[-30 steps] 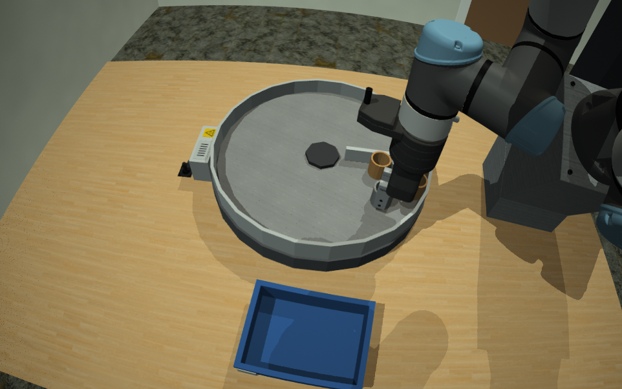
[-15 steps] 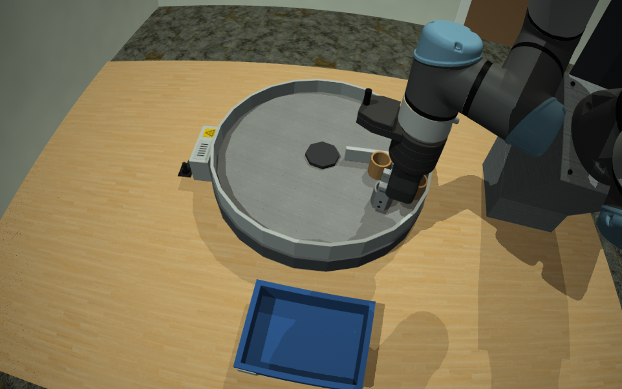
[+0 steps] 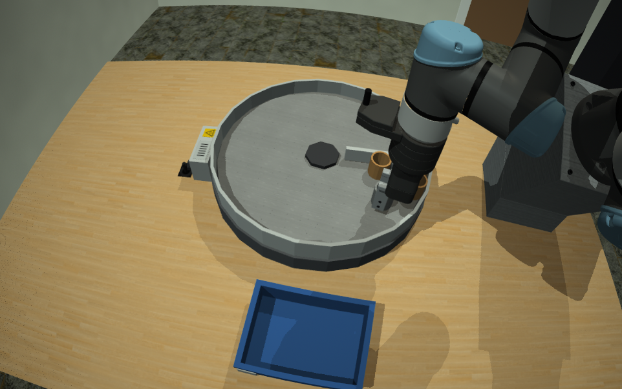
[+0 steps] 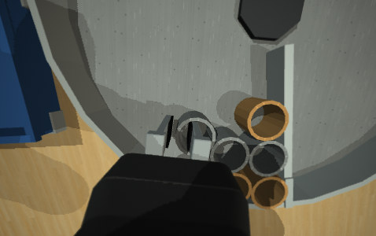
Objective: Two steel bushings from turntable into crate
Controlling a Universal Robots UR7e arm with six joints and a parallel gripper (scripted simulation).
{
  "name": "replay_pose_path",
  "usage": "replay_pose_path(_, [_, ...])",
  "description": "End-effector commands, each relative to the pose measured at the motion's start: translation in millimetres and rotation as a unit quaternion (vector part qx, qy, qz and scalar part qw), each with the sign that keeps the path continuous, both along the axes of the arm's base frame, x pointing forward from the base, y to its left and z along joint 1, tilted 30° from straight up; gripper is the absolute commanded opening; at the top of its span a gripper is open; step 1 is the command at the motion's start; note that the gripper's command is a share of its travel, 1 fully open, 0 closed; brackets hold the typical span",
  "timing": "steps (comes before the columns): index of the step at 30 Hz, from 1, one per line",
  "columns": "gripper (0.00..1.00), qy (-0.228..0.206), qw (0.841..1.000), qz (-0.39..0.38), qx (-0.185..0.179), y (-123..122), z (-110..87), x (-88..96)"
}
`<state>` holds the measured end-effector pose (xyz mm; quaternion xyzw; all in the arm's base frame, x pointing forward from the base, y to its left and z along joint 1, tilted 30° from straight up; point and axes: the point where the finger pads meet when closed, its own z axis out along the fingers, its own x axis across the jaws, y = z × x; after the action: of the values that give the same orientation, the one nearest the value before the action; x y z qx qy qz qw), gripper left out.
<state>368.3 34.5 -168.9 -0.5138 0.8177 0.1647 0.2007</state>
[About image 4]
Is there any bronze bushing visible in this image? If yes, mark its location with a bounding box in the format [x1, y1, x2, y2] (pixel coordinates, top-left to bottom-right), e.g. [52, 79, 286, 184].
[233, 170, 252, 199]
[242, 164, 288, 209]
[234, 98, 289, 141]

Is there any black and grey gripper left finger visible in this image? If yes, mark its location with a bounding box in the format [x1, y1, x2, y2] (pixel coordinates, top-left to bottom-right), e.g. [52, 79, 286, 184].
[145, 115, 174, 156]

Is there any grey metal sleeve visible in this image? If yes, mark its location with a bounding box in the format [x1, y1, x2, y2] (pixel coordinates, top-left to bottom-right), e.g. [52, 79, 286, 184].
[209, 126, 250, 173]
[175, 111, 216, 156]
[239, 131, 289, 177]

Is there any grey round turntable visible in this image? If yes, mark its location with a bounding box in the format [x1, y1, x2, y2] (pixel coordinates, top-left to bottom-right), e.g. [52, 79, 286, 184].
[27, 0, 376, 208]

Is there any blue square tray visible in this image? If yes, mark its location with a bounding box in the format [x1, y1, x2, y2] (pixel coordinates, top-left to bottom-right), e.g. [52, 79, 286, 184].
[0, 0, 67, 144]

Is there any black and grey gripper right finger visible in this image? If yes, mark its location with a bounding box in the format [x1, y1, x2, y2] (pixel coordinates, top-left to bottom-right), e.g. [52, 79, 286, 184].
[187, 121, 212, 161]

